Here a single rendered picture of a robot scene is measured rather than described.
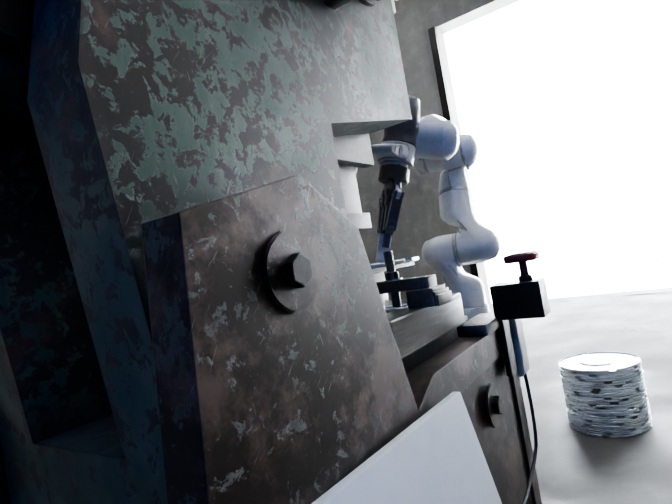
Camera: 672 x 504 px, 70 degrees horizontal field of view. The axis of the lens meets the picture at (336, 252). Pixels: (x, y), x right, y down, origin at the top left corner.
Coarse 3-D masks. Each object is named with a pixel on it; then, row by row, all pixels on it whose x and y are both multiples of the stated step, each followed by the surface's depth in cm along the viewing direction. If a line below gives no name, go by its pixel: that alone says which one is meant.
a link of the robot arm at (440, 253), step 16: (432, 240) 160; (448, 240) 156; (432, 256) 158; (448, 256) 155; (448, 272) 155; (464, 272) 159; (464, 288) 153; (480, 288) 154; (464, 304) 153; (480, 304) 153
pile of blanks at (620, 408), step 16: (560, 368) 195; (640, 368) 179; (576, 384) 183; (592, 384) 178; (608, 384) 176; (624, 384) 175; (640, 384) 177; (576, 400) 184; (592, 400) 179; (608, 400) 178; (624, 400) 175; (640, 400) 176; (576, 416) 185; (592, 416) 179; (608, 416) 176; (624, 416) 175; (640, 416) 175; (592, 432) 180; (608, 432) 176; (624, 432) 176; (640, 432) 175
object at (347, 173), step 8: (344, 168) 94; (352, 168) 97; (344, 176) 94; (352, 176) 96; (344, 184) 93; (352, 184) 96; (344, 192) 93; (352, 192) 95; (344, 200) 92; (352, 200) 95; (352, 208) 94; (360, 208) 97
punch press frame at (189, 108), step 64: (64, 0) 43; (128, 0) 44; (192, 0) 51; (256, 0) 60; (320, 0) 73; (384, 0) 93; (64, 64) 41; (128, 64) 43; (192, 64) 50; (256, 64) 58; (320, 64) 70; (384, 64) 88; (0, 128) 61; (64, 128) 42; (128, 128) 42; (192, 128) 48; (256, 128) 56; (320, 128) 68; (384, 128) 98; (0, 192) 60; (64, 192) 44; (128, 192) 41; (192, 192) 47; (320, 192) 65; (0, 256) 59; (64, 256) 65; (128, 256) 41; (0, 320) 58; (64, 320) 64; (128, 320) 42; (0, 384) 61; (64, 384) 62; (128, 384) 44; (64, 448) 54; (128, 448) 46
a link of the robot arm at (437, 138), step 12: (420, 120) 144; (432, 120) 141; (444, 120) 122; (420, 132) 121; (432, 132) 120; (444, 132) 119; (456, 132) 120; (420, 144) 122; (432, 144) 120; (444, 144) 119; (456, 144) 121; (420, 156) 125; (432, 156) 123; (444, 156) 121
